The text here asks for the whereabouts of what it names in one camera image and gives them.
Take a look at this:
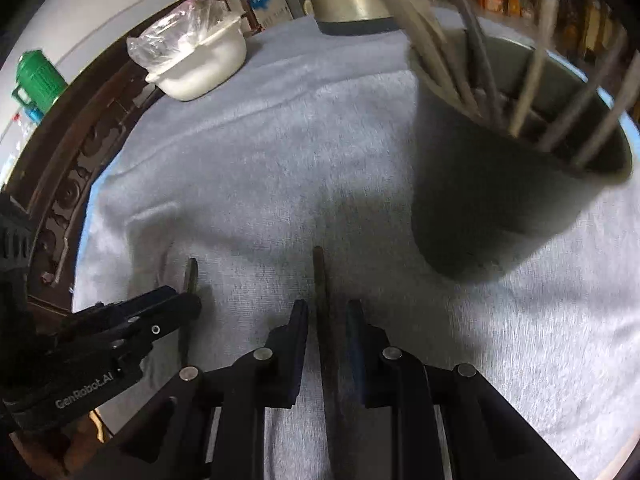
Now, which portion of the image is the green jug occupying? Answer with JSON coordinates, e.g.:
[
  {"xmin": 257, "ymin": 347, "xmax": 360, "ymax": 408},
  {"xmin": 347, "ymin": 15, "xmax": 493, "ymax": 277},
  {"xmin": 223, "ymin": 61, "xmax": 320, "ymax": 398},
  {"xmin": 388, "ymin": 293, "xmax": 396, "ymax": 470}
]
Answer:
[{"xmin": 12, "ymin": 50, "xmax": 69, "ymax": 112}]

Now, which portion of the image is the person's left hand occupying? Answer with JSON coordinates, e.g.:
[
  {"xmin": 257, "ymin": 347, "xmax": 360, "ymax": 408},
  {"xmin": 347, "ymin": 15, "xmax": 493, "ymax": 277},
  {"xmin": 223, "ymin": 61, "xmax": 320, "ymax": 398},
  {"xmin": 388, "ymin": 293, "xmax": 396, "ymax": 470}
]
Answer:
[{"xmin": 10, "ymin": 405, "xmax": 108, "ymax": 478}]

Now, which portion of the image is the carved wooden table rim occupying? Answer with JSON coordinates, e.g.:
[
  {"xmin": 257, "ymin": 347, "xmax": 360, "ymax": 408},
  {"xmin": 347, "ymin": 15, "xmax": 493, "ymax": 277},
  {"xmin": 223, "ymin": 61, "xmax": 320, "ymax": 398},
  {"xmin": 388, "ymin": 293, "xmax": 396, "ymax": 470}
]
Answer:
[{"xmin": 25, "ymin": 0, "xmax": 211, "ymax": 318}]

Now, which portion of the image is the grey chopstick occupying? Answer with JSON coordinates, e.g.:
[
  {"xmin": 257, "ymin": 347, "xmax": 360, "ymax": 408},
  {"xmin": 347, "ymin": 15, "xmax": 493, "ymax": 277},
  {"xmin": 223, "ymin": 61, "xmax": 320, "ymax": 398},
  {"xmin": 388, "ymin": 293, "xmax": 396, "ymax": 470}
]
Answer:
[{"xmin": 440, "ymin": 0, "xmax": 505, "ymax": 125}]

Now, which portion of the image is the grey utensil holder cup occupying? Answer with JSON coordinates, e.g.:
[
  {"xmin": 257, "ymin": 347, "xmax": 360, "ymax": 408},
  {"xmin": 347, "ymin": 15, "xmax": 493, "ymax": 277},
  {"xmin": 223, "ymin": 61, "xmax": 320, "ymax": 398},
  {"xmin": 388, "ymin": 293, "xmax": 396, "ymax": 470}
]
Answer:
[{"xmin": 409, "ymin": 25, "xmax": 635, "ymax": 285}]

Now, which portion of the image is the grey tablecloth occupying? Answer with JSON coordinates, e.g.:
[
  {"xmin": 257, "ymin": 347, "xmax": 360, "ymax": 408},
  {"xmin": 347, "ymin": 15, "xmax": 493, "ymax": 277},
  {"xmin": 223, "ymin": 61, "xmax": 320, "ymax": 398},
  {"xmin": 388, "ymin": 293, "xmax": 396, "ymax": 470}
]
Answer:
[{"xmin": 70, "ymin": 7, "xmax": 640, "ymax": 480}]

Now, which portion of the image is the white pot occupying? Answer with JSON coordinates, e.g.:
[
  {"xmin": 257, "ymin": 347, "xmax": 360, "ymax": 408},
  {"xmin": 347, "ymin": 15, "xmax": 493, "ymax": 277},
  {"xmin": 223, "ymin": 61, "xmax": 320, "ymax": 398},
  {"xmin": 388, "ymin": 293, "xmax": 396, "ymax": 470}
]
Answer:
[{"xmin": 145, "ymin": 12, "xmax": 249, "ymax": 102}]

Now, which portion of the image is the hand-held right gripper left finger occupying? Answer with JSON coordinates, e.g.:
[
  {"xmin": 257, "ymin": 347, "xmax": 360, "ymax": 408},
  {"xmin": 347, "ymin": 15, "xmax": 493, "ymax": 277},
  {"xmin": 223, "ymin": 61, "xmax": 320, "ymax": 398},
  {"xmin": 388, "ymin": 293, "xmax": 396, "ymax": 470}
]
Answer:
[{"xmin": 102, "ymin": 299, "xmax": 311, "ymax": 480}]

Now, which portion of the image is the clear plastic bag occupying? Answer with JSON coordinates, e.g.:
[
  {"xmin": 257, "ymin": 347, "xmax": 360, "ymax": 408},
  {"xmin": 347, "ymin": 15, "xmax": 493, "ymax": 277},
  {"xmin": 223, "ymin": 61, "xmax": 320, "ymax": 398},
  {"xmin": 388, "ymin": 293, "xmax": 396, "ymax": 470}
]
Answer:
[{"xmin": 126, "ymin": 0, "xmax": 242, "ymax": 75}]

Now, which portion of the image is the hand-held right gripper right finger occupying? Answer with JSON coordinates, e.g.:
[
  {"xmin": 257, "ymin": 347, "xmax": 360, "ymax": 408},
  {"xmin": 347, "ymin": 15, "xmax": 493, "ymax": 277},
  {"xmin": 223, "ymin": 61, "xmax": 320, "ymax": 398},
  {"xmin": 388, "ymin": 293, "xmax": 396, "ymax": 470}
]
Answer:
[{"xmin": 346, "ymin": 299, "xmax": 583, "ymax": 480}]

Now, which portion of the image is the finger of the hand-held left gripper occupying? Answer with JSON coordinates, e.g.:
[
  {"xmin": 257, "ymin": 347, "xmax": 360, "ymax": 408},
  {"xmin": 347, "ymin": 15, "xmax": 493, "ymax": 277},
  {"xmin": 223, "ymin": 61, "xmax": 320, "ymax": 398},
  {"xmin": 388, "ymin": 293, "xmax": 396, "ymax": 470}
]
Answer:
[{"xmin": 60, "ymin": 285, "xmax": 202, "ymax": 361}]

